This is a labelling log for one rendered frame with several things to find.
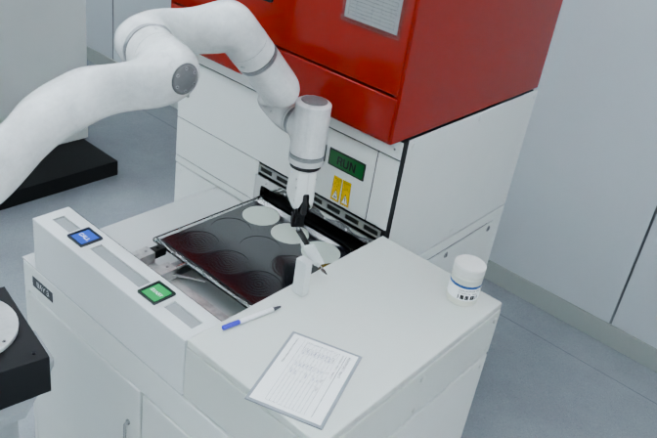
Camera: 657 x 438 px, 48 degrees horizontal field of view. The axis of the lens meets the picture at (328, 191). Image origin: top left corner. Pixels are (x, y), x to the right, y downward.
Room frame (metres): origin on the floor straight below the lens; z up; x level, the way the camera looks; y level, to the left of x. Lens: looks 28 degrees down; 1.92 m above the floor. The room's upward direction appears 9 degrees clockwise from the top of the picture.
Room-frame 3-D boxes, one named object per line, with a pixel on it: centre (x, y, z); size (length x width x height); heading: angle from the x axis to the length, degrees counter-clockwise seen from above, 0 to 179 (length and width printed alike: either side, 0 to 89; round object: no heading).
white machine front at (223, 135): (1.84, 0.17, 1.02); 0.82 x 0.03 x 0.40; 53
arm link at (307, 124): (1.58, 0.07, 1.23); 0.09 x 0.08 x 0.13; 45
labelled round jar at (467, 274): (1.37, -0.33, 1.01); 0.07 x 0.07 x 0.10
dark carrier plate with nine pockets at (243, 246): (1.54, 0.15, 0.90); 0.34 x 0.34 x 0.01; 53
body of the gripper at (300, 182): (1.57, 0.06, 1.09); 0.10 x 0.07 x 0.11; 17
